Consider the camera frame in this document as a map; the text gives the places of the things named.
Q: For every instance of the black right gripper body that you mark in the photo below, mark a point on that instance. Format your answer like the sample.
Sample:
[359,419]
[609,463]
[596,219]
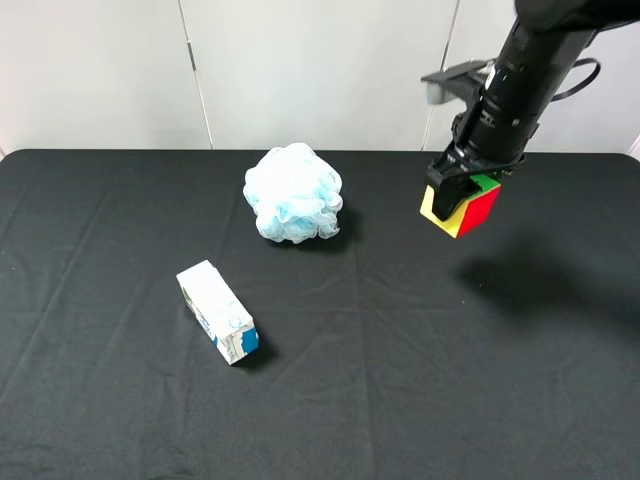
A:
[477,147]

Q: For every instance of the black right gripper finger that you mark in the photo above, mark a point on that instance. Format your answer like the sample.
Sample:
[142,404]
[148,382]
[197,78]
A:
[451,193]

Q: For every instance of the colourful puzzle cube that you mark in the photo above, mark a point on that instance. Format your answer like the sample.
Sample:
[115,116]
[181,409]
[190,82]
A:
[471,213]

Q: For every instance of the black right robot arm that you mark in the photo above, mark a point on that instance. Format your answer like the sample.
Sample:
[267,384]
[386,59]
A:
[506,96]

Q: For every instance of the light blue bath loofah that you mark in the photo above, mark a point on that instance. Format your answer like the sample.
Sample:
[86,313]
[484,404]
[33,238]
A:
[294,194]

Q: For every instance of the black tablecloth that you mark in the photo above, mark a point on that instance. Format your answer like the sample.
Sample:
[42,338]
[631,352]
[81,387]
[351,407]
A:
[390,351]

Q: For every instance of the white blue milk carton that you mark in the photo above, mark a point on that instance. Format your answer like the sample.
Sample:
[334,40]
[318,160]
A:
[219,312]

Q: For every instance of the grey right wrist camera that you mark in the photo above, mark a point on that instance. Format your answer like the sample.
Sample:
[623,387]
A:
[464,81]

